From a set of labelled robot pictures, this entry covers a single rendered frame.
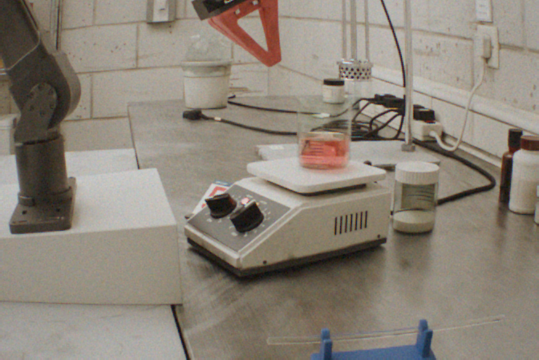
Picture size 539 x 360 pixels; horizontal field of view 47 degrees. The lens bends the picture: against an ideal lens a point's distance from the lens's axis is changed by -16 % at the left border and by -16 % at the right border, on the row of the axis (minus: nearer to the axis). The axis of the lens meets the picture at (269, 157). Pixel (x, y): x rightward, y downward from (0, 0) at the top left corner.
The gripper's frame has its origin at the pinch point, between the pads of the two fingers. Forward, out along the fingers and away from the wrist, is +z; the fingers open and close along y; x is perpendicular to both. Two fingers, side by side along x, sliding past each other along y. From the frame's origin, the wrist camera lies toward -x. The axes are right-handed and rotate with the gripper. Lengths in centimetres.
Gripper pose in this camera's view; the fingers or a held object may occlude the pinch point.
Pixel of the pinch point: (270, 57)
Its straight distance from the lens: 70.7
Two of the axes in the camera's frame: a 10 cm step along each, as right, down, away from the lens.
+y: -3.1, -1.1, 9.5
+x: -8.3, 5.2, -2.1
